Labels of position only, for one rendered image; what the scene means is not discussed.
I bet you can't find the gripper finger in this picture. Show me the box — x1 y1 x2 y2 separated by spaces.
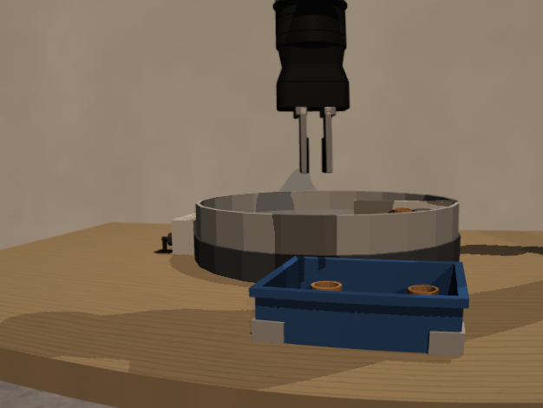
293 107 309 174
320 107 336 173

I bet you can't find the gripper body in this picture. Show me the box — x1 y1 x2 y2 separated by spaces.
273 0 350 111

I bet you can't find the dark blue crate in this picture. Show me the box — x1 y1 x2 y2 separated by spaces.
249 256 469 356

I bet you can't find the bronze bushing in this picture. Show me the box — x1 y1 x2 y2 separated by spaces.
311 281 342 291
392 208 413 214
408 285 439 295

